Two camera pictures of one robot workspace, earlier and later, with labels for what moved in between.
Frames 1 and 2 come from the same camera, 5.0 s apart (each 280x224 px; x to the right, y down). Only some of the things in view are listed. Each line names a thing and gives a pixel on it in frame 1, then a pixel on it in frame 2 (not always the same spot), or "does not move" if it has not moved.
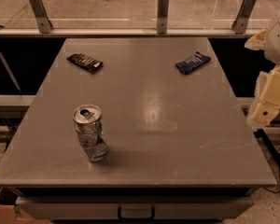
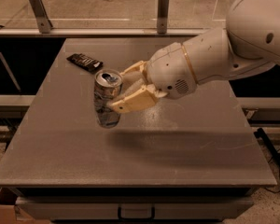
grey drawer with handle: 133,207 does not move
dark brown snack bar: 86,63 does not move
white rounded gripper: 278,44 to 169,69
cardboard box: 7,212 does not move
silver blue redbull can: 89,125 to 107,85
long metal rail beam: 68,33 does not move
